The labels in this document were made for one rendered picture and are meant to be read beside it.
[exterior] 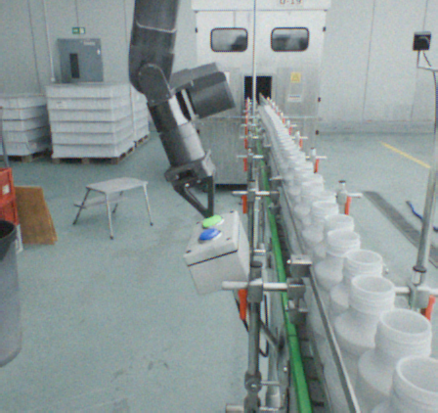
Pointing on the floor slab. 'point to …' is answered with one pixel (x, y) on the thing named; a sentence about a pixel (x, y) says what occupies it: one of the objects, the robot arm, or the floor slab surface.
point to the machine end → (294, 15)
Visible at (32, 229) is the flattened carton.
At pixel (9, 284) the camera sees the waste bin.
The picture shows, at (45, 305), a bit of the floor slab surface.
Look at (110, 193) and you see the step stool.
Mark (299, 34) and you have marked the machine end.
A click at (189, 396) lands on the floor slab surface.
